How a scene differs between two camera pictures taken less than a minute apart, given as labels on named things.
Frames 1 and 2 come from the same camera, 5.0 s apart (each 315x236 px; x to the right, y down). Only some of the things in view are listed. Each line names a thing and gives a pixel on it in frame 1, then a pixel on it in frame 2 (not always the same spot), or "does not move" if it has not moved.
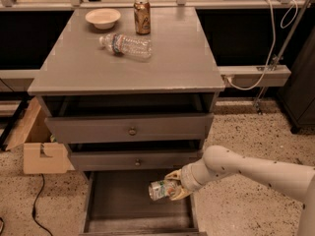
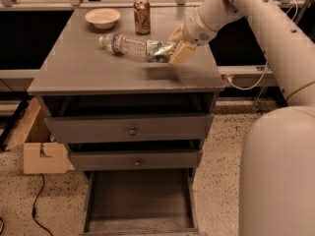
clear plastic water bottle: [121, 44] does not move
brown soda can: [142, 16] does not move
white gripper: [187, 178] to [196, 31]
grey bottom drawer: [117, 203] does not move
